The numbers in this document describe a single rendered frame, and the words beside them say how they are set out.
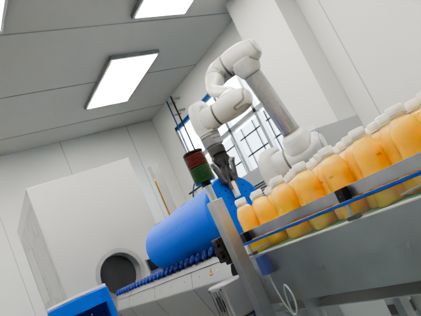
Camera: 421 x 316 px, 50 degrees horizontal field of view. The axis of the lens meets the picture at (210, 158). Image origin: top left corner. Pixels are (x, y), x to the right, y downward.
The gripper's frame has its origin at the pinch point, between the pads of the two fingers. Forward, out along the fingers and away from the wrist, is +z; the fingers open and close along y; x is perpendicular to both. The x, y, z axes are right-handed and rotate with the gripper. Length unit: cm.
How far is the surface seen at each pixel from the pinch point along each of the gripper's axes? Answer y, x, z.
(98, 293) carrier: -58, 50, 16
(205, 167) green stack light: -38, -51, -3
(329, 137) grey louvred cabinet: 147, 83, -19
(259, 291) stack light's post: -38, -50, 35
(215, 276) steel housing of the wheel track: -15.5, 19.5, 30.0
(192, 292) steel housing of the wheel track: -16, 51, 34
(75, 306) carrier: -69, 48, 16
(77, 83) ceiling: 68, 330, -225
